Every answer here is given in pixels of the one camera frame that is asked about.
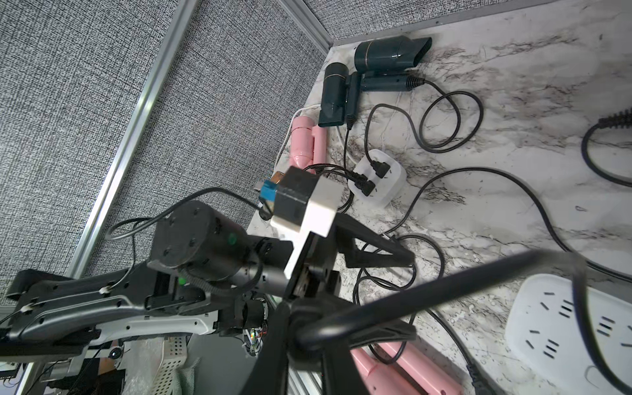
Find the pink hair dryer left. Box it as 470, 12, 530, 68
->
290, 116, 328, 169

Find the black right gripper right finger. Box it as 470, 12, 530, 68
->
322, 342, 370, 395

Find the pink folded hair dryer front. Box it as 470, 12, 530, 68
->
352, 343, 463, 395

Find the black cable of back dryer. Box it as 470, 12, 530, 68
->
364, 78, 485, 179

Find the black cable of white dryer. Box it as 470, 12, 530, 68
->
288, 249, 632, 395

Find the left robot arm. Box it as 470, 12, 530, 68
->
1, 201, 414, 363

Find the black cable with plug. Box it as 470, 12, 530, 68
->
300, 162, 376, 213

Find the white power strip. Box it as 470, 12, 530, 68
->
347, 149, 407, 209
505, 274, 631, 394

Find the dark green hair dryer left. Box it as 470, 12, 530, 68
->
318, 63, 362, 130

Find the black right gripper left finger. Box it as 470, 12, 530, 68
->
240, 302, 296, 395

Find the black cable of green dryer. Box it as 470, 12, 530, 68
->
580, 108, 632, 189

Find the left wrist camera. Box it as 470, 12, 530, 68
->
259, 167, 344, 279

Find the right white power strip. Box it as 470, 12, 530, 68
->
505, 274, 631, 394

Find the dark green hair dryer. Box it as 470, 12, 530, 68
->
354, 36, 433, 92
318, 63, 362, 130

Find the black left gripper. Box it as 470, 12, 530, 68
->
283, 213, 415, 348

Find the left white power strip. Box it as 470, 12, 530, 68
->
347, 149, 407, 209

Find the dark green hair dryer back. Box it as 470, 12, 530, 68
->
354, 36, 433, 92

